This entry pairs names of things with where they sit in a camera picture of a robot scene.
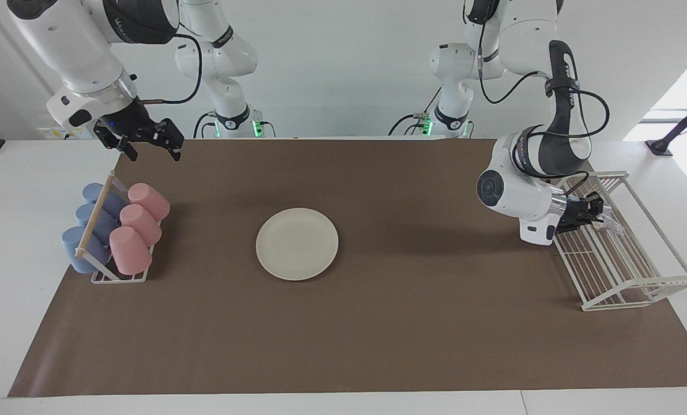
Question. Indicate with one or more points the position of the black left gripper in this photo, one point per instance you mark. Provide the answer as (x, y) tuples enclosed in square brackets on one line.
[(575, 213)]

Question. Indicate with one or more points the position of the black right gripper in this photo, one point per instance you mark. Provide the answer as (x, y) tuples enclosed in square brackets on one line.
[(133, 124)]

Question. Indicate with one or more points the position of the clear plastic wrap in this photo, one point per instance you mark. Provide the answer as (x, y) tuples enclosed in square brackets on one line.
[(611, 226)]

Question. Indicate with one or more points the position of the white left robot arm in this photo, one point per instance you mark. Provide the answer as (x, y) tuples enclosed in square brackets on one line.
[(516, 196)]

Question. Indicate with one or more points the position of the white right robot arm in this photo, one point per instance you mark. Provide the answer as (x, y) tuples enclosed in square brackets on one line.
[(72, 46)]

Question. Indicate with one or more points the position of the round cream plate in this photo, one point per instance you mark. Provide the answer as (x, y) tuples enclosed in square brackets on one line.
[(297, 245)]

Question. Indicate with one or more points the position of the pink plastic cup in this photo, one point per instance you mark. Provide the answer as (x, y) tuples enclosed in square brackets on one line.
[(142, 222), (150, 199), (130, 251)]

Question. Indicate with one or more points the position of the blue plastic cup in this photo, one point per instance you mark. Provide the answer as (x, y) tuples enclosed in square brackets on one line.
[(113, 202), (78, 256), (104, 223)]

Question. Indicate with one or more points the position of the black clamp stand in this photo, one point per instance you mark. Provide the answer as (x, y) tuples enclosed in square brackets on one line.
[(660, 147)]

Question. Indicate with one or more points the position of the brown table mat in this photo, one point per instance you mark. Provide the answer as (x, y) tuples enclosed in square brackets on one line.
[(407, 334)]

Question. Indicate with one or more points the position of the white wall outlet box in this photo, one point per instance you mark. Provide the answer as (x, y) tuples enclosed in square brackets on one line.
[(52, 134)]

